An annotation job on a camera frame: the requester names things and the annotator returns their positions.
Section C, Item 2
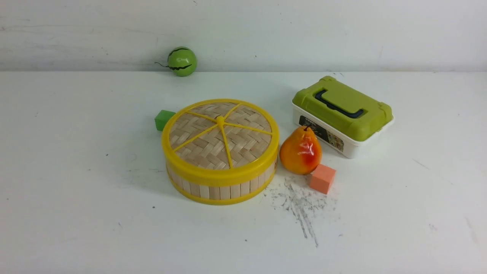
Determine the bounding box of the green foam cube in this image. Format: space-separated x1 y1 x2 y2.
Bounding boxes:
154 110 175 132

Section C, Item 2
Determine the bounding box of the yellow woven steamer lid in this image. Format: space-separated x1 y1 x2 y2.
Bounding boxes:
161 99 279 187

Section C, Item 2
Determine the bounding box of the salmon orange foam cube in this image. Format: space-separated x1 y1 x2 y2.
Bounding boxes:
309 164 336 195

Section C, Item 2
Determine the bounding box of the green lid white storage box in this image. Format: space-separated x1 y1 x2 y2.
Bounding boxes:
292 76 394 158

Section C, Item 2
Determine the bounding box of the bamboo steamer basket yellow rim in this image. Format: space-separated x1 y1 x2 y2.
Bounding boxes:
166 155 278 205

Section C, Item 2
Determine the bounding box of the orange red toy pear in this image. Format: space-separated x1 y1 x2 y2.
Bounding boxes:
279 126 322 175

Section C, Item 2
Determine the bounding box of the small green watermelon ball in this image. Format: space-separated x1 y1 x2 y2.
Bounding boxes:
155 46 198 77

